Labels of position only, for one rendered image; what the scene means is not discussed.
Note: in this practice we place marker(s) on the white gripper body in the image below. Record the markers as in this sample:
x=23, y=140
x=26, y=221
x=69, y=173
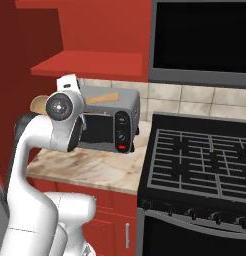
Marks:
x=69, y=81

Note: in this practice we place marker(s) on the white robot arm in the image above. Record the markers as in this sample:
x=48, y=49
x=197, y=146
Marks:
x=31, y=200

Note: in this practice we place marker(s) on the red base cabinet door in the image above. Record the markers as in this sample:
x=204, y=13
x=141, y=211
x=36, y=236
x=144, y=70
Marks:
x=111, y=230

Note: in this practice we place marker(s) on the grey toaster oven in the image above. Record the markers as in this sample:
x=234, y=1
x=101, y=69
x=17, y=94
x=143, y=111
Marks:
x=105, y=128

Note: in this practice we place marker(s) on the black microwave oven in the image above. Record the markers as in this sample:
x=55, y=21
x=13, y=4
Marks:
x=201, y=40

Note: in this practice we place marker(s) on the black stove knob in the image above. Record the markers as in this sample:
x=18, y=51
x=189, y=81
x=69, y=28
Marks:
x=170, y=209
x=217, y=218
x=146, y=204
x=243, y=222
x=193, y=213

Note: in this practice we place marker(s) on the black gas stove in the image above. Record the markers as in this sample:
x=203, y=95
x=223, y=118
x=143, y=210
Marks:
x=198, y=166

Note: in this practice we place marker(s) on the red open wall cabinet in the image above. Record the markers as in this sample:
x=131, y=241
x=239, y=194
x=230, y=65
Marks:
x=95, y=50

